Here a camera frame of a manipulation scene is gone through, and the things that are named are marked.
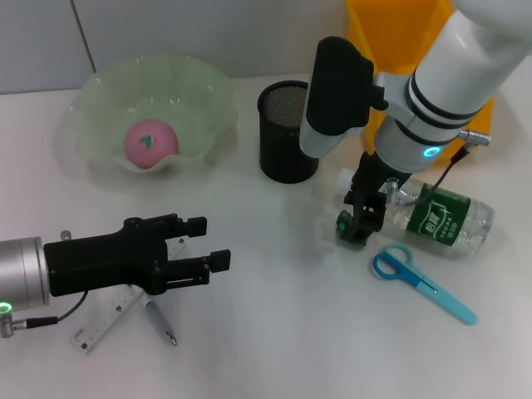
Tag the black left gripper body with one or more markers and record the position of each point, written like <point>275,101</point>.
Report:
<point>104,262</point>

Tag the blue scissors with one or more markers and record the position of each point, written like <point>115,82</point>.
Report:
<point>384,266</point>

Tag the transparent plastic ruler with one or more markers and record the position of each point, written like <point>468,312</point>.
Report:
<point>108,316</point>

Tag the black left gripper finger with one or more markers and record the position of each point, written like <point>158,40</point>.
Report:
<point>220,261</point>
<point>195,226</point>

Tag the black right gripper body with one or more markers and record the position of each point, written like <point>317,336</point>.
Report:
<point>374,183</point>

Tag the pale green glass fruit plate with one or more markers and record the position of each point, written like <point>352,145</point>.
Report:
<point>166,95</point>

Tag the grey ballpoint pen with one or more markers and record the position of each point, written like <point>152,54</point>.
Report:
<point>158,320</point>

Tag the green plastic wrapper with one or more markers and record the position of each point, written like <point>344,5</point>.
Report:
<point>341,226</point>

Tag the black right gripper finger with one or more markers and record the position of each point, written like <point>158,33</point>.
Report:
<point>372,226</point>
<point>351,226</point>

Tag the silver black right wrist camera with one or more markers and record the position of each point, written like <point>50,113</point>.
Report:
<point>336,91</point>

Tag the black mesh pen cup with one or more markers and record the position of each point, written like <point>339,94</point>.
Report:
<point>282,137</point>

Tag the pink toy peach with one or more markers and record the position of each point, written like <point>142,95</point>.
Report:
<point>151,143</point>

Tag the yellow plastic bin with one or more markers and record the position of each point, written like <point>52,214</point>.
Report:
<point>399,33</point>

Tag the clear water bottle green label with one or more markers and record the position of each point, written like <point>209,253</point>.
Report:
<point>440,224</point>

